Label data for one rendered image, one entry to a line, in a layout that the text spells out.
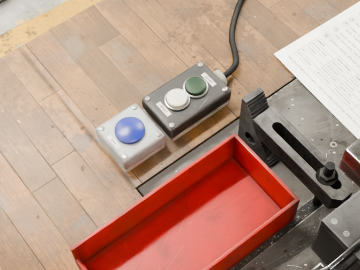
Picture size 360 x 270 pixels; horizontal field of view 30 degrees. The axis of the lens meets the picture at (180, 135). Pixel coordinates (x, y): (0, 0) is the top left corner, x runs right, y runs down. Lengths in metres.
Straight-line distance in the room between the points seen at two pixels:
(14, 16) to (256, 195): 1.57
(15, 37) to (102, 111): 1.32
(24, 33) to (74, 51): 1.24
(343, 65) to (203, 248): 0.35
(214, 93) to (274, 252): 0.23
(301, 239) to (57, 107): 0.38
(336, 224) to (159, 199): 0.22
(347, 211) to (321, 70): 0.27
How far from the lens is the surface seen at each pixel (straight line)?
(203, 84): 0.92
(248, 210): 0.86
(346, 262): 0.77
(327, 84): 0.98
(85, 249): 0.81
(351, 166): 0.66
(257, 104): 0.85
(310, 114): 0.95
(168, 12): 1.05
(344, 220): 0.79
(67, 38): 1.03
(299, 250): 0.85
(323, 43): 1.02
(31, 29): 2.26
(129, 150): 0.87
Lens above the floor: 1.69
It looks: 59 degrees down
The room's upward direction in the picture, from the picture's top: 2 degrees counter-clockwise
